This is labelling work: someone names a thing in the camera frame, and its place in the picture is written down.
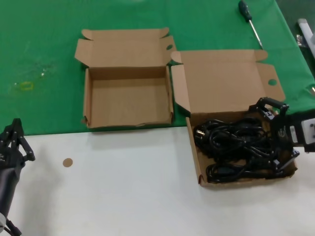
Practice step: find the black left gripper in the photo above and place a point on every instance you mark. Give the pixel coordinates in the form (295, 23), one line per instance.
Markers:
(9, 157)

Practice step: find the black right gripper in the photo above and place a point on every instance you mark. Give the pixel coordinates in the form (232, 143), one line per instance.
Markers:
(283, 132)

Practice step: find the open brown cardboard box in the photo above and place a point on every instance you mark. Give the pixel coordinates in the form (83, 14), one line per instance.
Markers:
(221, 81)
(128, 98)

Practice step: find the small bag of parts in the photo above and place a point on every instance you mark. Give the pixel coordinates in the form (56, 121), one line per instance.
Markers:
(300, 40)

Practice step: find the yellow tape square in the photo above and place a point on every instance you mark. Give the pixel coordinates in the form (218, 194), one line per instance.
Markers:
(27, 89)

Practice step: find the round brown cardboard disc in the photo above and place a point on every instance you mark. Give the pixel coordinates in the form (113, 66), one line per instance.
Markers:
(68, 162)

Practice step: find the white bar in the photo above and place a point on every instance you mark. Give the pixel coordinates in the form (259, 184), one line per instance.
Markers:
(306, 30)

